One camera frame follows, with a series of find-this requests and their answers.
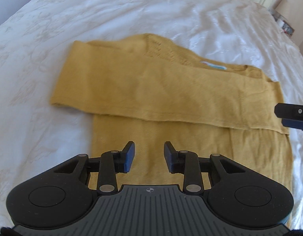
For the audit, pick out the white embroidered bedspread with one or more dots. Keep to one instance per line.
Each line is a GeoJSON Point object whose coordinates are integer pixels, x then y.
{"type": "Point", "coordinates": [92, 12]}

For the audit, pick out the yellow knit sweater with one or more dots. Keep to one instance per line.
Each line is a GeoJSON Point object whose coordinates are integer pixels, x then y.
{"type": "Point", "coordinates": [151, 91]}

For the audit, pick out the wooden picture frame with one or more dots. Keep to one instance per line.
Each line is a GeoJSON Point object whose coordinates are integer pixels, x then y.
{"type": "Point", "coordinates": [288, 27]}

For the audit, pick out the cream lamp shade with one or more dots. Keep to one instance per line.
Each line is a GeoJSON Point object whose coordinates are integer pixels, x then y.
{"type": "Point", "coordinates": [281, 7]}

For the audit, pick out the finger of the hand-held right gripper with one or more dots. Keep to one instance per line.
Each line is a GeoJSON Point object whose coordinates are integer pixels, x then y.
{"type": "Point", "coordinates": [290, 110]}
{"type": "Point", "coordinates": [299, 125]}

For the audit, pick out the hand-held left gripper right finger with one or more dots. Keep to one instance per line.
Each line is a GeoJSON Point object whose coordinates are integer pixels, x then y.
{"type": "Point", "coordinates": [169, 157]}

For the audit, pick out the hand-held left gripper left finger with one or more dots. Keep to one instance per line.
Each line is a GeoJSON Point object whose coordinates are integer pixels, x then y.
{"type": "Point", "coordinates": [129, 156]}

